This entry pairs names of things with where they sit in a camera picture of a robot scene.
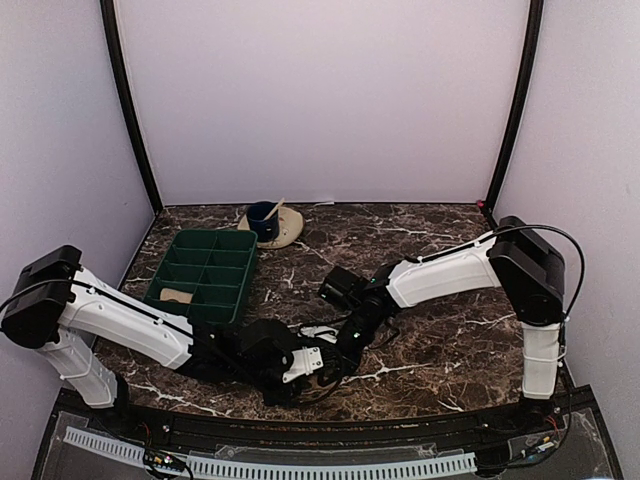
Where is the green plastic divided tray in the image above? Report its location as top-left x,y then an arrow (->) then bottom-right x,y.
143,229 -> 257,325

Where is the striped cream red sock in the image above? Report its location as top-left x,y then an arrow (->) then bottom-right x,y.
159,287 -> 194,305

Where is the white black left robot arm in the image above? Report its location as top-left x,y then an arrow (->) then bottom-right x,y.
1,245 -> 325,436

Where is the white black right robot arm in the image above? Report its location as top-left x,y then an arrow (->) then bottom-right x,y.
318,216 -> 576,434

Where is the cream ceramic saucer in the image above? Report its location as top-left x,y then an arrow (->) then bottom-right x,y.
237,206 -> 305,250

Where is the blue enamel mug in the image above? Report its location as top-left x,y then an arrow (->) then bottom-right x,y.
246,201 -> 279,243

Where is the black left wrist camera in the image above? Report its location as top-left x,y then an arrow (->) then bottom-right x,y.
282,347 -> 324,384

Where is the white slotted cable duct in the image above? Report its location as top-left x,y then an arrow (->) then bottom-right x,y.
63,427 -> 478,479

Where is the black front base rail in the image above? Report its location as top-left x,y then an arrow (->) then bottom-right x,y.
49,389 -> 601,454

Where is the black left corner post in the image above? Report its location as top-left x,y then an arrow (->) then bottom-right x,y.
99,0 -> 164,215

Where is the black corner post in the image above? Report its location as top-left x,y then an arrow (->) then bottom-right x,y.
478,0 -> 545,224
99,0 -> 164,215

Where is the black right corner post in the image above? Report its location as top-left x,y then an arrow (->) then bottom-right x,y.
478,0 -> 545,224

